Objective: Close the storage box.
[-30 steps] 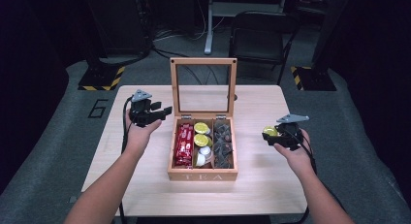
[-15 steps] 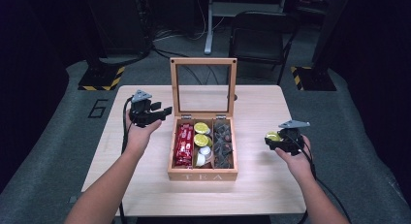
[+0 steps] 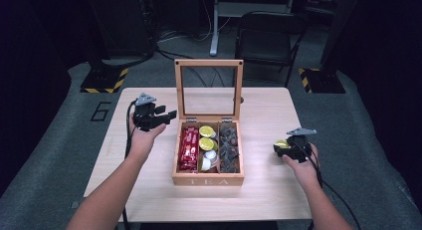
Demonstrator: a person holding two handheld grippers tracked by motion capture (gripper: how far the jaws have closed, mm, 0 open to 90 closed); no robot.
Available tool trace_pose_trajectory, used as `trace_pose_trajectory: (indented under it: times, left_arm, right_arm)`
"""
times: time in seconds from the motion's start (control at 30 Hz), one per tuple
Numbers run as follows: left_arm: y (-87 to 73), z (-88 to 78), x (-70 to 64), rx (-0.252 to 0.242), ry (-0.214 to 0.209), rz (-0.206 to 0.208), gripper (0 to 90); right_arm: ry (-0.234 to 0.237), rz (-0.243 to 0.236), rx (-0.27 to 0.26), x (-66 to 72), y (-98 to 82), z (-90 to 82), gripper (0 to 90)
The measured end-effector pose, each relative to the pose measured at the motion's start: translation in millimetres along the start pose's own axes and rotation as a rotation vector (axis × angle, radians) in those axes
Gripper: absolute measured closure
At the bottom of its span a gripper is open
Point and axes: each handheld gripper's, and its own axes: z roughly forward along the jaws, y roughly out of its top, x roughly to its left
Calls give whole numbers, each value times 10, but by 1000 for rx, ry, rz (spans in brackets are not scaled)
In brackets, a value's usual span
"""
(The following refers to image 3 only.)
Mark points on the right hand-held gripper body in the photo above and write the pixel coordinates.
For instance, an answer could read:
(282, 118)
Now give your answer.
(300, 148)

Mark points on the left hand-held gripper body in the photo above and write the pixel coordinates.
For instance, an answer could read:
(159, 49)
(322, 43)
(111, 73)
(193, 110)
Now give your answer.
(146, 118)

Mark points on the yellow lid capsule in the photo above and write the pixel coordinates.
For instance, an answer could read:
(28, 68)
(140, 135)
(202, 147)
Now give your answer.
(206, 131)
(206, 143)
(281, 143)

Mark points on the wooden box with glass lid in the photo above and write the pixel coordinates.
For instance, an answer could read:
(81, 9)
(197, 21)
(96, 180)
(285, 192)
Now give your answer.
(208, 181)

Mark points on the person's left hand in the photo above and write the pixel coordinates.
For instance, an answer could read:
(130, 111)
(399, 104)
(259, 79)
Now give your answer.
(142, 142)

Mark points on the person's right hand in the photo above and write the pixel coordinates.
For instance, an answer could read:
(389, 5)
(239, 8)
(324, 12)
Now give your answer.
(307, 173)

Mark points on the bundle of red stick packets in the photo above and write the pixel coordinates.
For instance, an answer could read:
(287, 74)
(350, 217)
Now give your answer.
(189, 148)

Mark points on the pile of dark packets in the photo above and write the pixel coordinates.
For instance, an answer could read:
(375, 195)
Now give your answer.
(229, 148)

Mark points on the white lid capsule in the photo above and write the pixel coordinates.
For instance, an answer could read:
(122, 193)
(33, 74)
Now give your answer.
(205, 164)
(210, 154)

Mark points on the black stand with striped base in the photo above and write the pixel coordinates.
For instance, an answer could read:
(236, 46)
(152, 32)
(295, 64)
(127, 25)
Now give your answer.
(104, 79)
(323, 80)

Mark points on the black table grommet hole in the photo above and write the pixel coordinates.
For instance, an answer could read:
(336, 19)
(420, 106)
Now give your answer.
(241, 99)

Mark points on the black equipment cabinet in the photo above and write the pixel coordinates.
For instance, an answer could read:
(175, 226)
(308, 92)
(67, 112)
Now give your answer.
(129, 24)

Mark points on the grey tape piece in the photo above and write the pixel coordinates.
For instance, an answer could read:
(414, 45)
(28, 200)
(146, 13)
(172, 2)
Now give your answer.
(75, 204)

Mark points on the black folding chair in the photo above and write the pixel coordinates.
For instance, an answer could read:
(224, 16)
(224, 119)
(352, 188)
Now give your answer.
(265, 41)

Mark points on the white metal desk frame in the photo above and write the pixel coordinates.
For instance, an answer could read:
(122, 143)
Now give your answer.
(215, 31)

